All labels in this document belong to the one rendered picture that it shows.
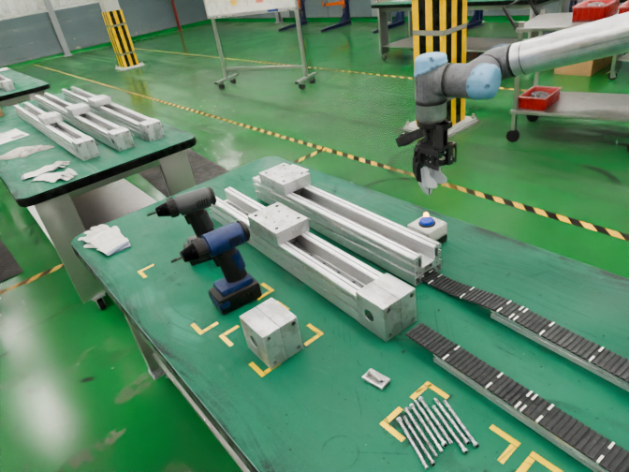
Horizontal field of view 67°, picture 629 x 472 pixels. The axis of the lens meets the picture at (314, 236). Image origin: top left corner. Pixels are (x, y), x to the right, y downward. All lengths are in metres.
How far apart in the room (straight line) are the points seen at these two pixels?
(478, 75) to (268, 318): 0.69
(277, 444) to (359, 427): 0.16
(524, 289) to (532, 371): 0.26
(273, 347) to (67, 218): 1.80
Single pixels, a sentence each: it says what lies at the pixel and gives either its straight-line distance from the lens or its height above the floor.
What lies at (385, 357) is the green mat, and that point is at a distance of 1.06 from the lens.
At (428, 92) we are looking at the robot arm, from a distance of 1.19.
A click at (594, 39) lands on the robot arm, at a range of 1.17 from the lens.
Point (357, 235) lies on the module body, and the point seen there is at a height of 0.84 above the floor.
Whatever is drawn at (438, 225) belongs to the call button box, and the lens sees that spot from 1.38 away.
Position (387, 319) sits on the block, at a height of 0.84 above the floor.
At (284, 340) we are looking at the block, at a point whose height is 0.84.
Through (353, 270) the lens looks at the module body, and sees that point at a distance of 1.20.
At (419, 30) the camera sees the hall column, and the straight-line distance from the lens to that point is 4.37.
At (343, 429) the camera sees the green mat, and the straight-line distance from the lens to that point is 0.95.
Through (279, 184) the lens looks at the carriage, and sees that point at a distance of 1.60.
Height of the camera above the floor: 1.54
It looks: 31 degrees down
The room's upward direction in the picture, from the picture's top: 9 degrees counter-clockwise
